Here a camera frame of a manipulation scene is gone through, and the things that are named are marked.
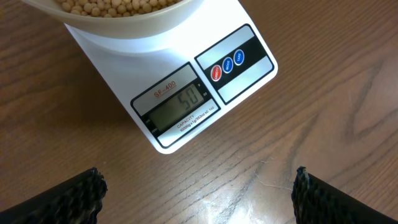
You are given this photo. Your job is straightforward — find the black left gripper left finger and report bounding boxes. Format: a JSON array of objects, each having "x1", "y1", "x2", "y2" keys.
[{"x1": 1, "y1": 167, "x2": 108, "y2": 224}]

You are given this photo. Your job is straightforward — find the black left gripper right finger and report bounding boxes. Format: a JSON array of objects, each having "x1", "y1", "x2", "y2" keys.
[{"x1": 291, "y1": 166, "x2": 397, "y2": 224}]

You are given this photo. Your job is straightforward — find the white digital kitchen scale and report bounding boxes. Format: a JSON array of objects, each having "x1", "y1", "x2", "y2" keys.
[{"x1": 69, "y1": 0, "x2": 278, "y2": 154}]

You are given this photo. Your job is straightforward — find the beige bowl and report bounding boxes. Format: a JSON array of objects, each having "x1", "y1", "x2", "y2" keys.
[{"x1": 22, "y1": 0, "x2": 203, "y2": 39}]

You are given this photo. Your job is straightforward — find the soybeans in bowl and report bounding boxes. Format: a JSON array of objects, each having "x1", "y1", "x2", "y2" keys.
[{"x1": 56, "y1": 0, "x2": 182, "y2": 17}]

